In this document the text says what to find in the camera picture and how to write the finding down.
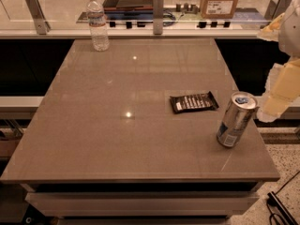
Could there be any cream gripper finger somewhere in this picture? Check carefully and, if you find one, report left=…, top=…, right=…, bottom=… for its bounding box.
left=257, top=13, right=285, bottom=42
left=257, top=59, right=300, bottom=123

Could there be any silver blue redbull can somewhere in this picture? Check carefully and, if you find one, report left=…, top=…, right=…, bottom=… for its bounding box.
left=217, top=91, right=258, bottom=148

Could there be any clear plastic water bottle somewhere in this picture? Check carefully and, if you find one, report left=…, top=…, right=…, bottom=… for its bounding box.
left=86, top=0, right=110, bottom=52

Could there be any brown cardboard box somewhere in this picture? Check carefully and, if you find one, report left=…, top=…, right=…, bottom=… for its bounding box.
left=200, top=0, right=238, bottom=19

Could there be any black snack bar wrapper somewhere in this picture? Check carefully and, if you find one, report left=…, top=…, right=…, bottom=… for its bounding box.
left=170, top=92, right=219, bottom=113

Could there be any black tool on floor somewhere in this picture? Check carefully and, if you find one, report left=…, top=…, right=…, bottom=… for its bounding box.
left=266, top=191, right=299, bottom=225

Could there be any right metal glass bracket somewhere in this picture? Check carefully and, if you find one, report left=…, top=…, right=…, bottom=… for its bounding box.
left=264, top=0, right=292, bottom=21

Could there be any metal glass bracket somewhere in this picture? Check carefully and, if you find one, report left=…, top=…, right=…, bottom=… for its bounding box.
left=25, top=0, right=51, bottom=35
left=153, top=0, right=164, bottom=35
left=264, top=0, right=292, bottom=21

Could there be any middle metal glass bracket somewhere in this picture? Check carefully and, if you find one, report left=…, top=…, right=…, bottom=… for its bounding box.
left=153, top=0, right=164, bottom=35

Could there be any left metal glass bracket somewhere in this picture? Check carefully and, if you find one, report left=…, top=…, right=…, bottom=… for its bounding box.
left=25, top=0, right=51, bottom=35

